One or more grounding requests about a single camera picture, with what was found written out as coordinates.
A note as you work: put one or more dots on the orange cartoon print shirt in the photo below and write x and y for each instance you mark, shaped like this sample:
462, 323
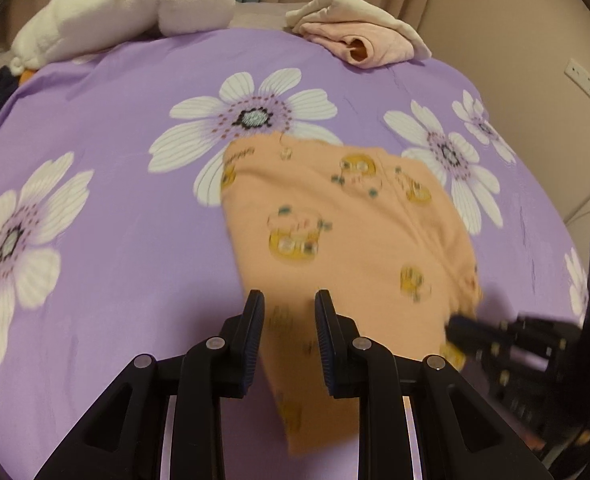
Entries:
365, 240

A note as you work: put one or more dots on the purple floral bedsheet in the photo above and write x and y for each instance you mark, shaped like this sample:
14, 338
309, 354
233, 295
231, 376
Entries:
125, 125

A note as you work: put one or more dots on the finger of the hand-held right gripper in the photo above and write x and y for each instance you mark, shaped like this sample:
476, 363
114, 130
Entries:
470, 332

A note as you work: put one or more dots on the white plush pillow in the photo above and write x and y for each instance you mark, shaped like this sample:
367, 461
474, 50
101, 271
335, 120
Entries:
125, 5

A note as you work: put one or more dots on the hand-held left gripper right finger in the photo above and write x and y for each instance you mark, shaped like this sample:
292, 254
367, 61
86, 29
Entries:
325, 345

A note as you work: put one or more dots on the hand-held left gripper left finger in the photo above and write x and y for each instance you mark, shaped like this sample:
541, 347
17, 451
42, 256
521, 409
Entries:
251, 345

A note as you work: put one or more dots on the pink folded clothes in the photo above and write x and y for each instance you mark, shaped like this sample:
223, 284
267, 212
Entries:
355, 30

